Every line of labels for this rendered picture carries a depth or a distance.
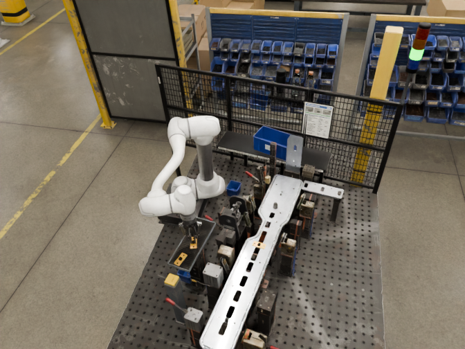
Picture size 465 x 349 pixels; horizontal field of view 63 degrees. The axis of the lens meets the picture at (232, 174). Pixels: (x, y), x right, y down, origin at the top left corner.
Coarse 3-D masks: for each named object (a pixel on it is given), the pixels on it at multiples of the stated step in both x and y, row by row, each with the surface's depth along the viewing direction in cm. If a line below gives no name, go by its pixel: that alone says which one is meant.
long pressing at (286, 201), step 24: (288, 192) 275; (264, 216) 259; (288, 216) 258; (264, 240) 245; (240, 264) 233; (264, 264) 232; (240, 288) 221; (216, 312) 211; (240, 312) 210; (216, 336) 201
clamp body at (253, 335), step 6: (252, 330) 197; (252, 336) 194; (258, 336) 195; (264, 336) 194; (246, 342) 193; (252, 342) 192; (258, 342) 192; (264, 342) 197; (246, 348) 197; (252, 348) 194; (258, 348) 192; (264, 348) 194
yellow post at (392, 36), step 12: (384, 36) 232; (396, 36) 229; (384, 48) 236; (396, 48) 234; (384, 60) 241; (384, 72) 246; (384, 84) 252; (372, 96) 260; (384, 96) 257; (372, 108) 265; (372, 132) 278; (372, 144) 285; (360, 156) 296; (360, 168) 304; (360, 180) 312
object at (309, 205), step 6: (300, 204) 260; (306, 204) 259; (312, 204) 259; (300, 210) 263; (306, 210) 261; (312, 210) 259; (300, 216) 267; (306, 216) 265; (312, 216) 266; (306, 222) 271; (312, 222) 274; (306, 228) 274; (306, 234) 278
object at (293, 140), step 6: (288, 138) 271; (294, 138) 269; (300, 138) 267; (288, 144) 275; (294, 144) 272; (300, 144) 270; (288, 150) 278; (294, 150) 276; (300, 150) 274; (288, 156) 282; (294, 156) 280; (300, 156) 278; (288, 162) 286; (294, 162) 284; (300, 162) 281; (288, 168) 290; (294, 168) 288
